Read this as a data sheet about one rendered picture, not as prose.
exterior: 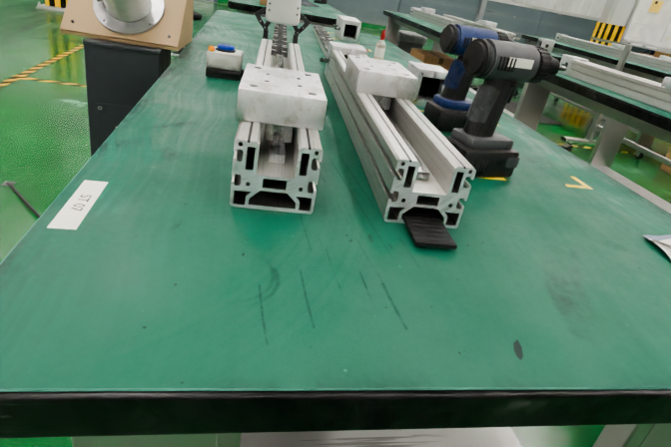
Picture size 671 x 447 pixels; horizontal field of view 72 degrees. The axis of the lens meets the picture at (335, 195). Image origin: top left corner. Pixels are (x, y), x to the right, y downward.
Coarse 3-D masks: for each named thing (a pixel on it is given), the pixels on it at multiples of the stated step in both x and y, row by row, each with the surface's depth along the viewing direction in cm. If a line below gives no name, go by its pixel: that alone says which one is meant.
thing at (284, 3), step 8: (272, 0) 133; (280, 0) 133; (288, 0) 133; (296, 0) 134; (272, 8) 134; (280, 8) 134; (288, 8) 134; (296, 8) 135; (272, 16) 135; (280, 16) 135; (288, 16) 135; (296, 16) 136; (288, 24) 137; (296, 24) 137
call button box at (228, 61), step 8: (216, 48) 110; (208, 56) 107; (216, 56) 108; (224, 56) 108; (232, 56) 108; (240, 56) 108; (208, 64) 108; (216, 64) 108; (224, 64) 109; (232, 64) 109; (240, 64) 109; (208, 72) 109; (216, 72) 109; (224, 72) 109; (232, 72) 110; (240, 72) 111
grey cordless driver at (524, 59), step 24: (480, 48) 69; (504, 48) 69; (528, 48) 72; (480, 72) 70; (504, 72) 70; (528, 72) 72; (552, 72) 75; (480, 96) 73; (504, 96) 74; (480, 120) 75; (456, 144) 77; (480, 144) 75; (504, 144) 77; (480, 168) 76; (504, 168) 79
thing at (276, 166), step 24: (264, 48) 108; (240, 120) 58; (240, 144) 52; (264, 144) 62; (288, 144) 64; (312, 144) 54; (240, 168) 52; (264, 168) 55; (288, 168) 56; (312, 168) 54; (240, 192) 57; (264, 192) 58; (288, 192) 54; (312, 192) 55
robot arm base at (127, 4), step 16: (96, 0) 128; (112, 0) 119; (128, 0) 120; (144, 0) 124; (160, 0) 131; (96, 16) 126; (112, 16) 127; (128, 16) 125; (144, 16) 128; (160, 16) 130; (128, 32) 127; (144, 32) 128
